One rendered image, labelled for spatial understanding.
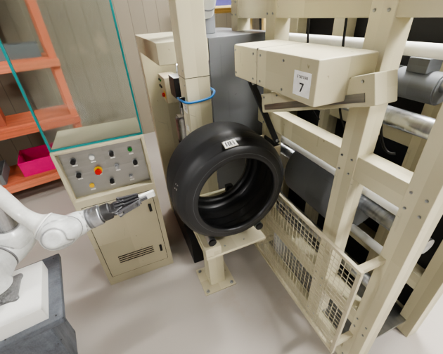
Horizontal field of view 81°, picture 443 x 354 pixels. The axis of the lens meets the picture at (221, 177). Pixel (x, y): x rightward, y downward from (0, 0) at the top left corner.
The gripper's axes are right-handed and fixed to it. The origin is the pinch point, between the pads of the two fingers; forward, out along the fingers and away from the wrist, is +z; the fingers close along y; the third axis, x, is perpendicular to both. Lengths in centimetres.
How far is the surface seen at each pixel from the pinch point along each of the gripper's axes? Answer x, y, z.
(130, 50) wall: -17, 390, 43
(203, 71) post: -37, 27, 47
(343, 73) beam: -39, -35, 74
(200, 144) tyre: -16.1, -2.8, 29.9
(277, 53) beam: -45, -13, 65
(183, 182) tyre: -5.0, -9.1, 16.6
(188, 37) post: -54, 27, 44
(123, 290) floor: 116, 55, -55
